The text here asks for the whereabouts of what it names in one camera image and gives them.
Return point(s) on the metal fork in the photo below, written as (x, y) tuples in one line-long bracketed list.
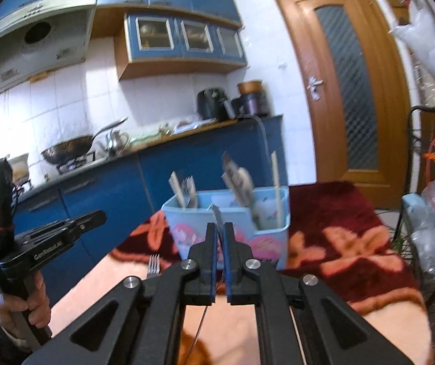
[(153, 266), (191, 194)]

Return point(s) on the gas stove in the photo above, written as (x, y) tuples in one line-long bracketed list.
[(76, 163)]

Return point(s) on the blue glass-door wall cabinet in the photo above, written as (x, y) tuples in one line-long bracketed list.
[(152, 57)]

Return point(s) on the white hanging plastic bag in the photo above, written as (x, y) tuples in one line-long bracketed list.
[(430, 53)]

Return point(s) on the brown pot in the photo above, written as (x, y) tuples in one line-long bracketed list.
[(250, 86)]

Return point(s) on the metal kettle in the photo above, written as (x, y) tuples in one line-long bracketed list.
[(116, 142)]

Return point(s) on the metal spoon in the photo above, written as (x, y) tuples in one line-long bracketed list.
[(230, 167), (246, 194)]

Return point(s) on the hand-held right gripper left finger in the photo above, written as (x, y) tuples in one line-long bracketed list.
[(211, 270)]

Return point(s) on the black air fryer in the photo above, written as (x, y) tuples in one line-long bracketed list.
[(210, 104)]

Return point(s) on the blue lower kitchen cabinet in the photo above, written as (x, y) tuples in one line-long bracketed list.
[(107, 182)]

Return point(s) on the person's left hand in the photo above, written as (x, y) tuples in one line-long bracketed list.
[(40, 300)]

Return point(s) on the dark rice cooker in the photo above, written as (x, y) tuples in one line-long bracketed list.
[(253, 104)]

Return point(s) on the range hood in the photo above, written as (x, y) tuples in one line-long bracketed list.
[(31, 57)]

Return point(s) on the blue utensil holder box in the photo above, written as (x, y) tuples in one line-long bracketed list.
[(187, 232)]

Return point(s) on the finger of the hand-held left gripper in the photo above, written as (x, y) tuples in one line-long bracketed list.
[(88, 220)]

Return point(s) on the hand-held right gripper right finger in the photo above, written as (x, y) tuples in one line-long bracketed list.
[(230, 270)]

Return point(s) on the red floral blanket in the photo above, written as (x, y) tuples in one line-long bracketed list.
[(335, 216)]

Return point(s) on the wooden door with glass pane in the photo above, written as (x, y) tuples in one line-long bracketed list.
[(308, 140)]

